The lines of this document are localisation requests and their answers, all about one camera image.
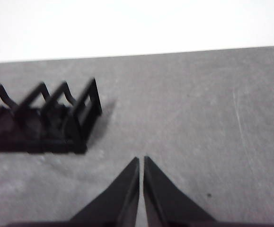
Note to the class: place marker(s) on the black plastic plate rack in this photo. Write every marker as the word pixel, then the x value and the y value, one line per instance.
pixel 32 132

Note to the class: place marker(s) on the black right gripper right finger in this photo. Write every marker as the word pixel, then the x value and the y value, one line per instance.
pixel 165 201

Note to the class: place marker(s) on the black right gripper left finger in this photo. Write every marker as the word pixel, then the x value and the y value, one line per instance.
pixel 120 201

